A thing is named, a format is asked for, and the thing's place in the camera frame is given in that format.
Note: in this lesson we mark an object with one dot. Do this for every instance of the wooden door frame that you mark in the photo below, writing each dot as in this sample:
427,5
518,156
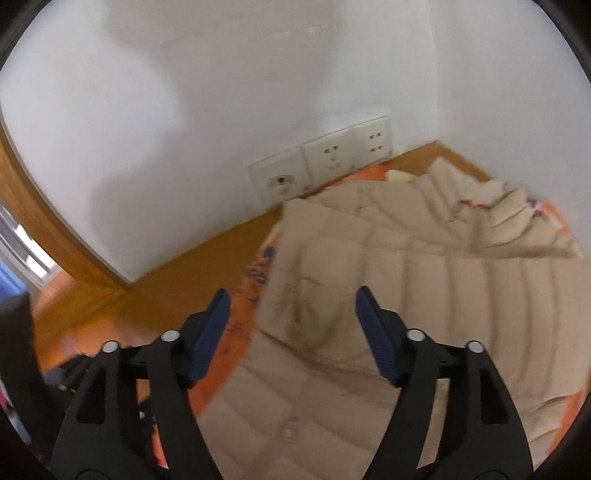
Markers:
46,217

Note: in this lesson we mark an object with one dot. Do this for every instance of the white coaxial wall socket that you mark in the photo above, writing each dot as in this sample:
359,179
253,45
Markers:
277,182

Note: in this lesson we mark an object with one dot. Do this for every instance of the orange floral blanket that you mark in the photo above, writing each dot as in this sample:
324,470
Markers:
240,334

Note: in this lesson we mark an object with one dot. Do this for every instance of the beige quilted blanket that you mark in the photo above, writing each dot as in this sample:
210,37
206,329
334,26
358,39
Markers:
415,286

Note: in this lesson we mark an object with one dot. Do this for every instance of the white wall power socket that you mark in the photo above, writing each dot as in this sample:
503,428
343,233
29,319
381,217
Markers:
330,156
372,137

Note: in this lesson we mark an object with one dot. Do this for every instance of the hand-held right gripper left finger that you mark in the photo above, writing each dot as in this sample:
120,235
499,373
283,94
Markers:
215,330

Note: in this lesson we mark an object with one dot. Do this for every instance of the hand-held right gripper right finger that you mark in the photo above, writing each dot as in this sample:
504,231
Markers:
376,344

